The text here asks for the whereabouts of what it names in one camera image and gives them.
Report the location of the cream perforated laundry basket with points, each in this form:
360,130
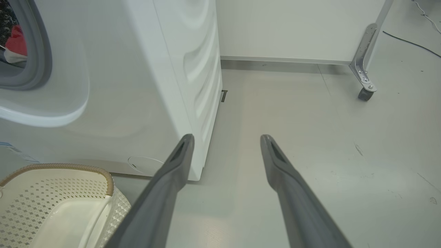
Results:
51,206

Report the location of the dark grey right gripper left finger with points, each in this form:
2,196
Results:
155,203

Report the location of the white front-loading washing machine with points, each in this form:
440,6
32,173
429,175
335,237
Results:
137,86

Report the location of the white partition panel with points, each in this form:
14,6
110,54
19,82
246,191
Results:
293,27

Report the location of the blue energy label sticker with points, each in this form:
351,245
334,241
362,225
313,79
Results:
19,153

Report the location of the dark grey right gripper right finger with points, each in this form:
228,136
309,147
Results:
296,203

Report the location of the silver metal panel leg bracket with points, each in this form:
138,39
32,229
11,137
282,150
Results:
361,65

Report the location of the black caster wheel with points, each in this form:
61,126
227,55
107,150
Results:
365,94

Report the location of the red clothes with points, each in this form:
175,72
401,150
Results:
17,43

